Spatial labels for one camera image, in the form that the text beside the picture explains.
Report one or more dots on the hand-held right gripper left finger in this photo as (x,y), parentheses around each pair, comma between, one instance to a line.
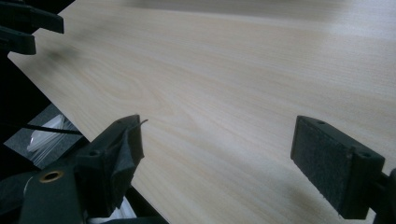
(107,174)

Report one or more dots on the white plastic piece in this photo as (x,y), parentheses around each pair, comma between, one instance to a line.
(123,213)

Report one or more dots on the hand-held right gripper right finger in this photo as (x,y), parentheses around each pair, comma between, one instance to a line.
(330,168)

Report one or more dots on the clear plastic bag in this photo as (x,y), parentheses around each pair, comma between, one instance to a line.
(46,137)

